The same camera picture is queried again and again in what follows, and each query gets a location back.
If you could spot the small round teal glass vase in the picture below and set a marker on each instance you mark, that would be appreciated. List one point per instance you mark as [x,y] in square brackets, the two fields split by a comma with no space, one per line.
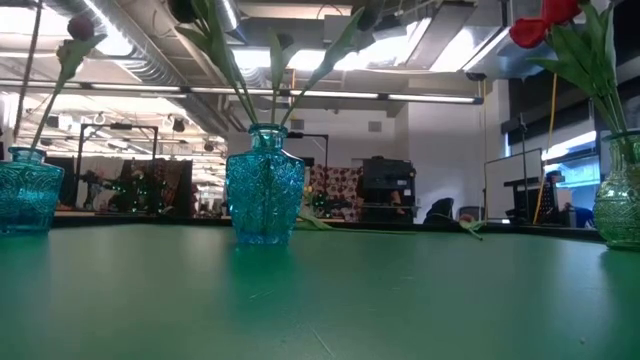
[27,195]

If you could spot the floral patterned panel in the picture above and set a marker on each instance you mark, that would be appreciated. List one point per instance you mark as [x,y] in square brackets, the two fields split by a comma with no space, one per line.
[335,190]

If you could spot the dark pink artificial tulip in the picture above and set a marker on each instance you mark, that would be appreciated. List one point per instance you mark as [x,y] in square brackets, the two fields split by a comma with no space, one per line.
[472,226]
[317,223]
[81,27]
[27,70]

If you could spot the tulip stems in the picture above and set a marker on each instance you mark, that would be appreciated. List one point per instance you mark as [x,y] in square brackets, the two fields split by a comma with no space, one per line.
[335,50]

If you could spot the black artificial tulip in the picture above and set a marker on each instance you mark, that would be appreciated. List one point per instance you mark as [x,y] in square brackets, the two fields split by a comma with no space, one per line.
[276,60]
[215,40]
[182,10]

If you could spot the green table mat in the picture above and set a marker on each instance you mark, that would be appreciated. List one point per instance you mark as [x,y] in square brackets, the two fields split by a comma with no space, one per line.
[350,300]

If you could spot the long ceiling strip light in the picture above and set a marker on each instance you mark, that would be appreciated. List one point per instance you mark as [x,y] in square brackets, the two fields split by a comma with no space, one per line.
[325,94]

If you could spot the red artificial tulip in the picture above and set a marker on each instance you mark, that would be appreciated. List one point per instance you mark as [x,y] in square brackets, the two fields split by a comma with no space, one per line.
[560,10]
[527,32]

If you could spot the black cabinet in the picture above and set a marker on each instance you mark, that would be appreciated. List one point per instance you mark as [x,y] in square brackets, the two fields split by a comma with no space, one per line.
[387,182]

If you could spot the black tripod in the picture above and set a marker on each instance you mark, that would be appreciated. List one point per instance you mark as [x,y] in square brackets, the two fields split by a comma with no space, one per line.
[523,150]

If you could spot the tall angular blue glass vase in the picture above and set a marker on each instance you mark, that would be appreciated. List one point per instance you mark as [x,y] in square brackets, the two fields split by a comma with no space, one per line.
[265,190]

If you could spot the thin black stand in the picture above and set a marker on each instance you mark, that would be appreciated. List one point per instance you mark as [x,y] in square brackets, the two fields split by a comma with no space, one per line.
[310,135]

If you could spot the green glass vase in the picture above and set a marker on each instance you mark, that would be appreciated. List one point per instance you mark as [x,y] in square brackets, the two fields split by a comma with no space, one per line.
[620,200]

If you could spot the silver rectangular duct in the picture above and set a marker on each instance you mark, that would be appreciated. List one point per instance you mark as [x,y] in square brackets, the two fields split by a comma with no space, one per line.
[450,35]

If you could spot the black swivel chair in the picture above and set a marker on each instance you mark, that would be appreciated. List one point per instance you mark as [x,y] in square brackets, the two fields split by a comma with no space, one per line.
[440,209]

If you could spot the silver round ventilation duct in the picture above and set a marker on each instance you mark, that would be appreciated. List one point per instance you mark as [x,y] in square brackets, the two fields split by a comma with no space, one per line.
[150,55]

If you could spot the black frame stand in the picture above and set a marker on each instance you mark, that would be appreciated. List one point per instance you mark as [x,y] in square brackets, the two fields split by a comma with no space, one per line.
[117,126]

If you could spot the grey bin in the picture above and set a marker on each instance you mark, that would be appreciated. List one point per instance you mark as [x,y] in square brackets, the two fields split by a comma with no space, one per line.
[471,210]

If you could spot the background robot station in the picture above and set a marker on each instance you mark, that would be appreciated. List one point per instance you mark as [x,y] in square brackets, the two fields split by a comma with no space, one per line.
[135,192]

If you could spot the black pegboard stand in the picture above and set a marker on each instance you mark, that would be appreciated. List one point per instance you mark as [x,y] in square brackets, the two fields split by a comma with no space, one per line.
[542,200]

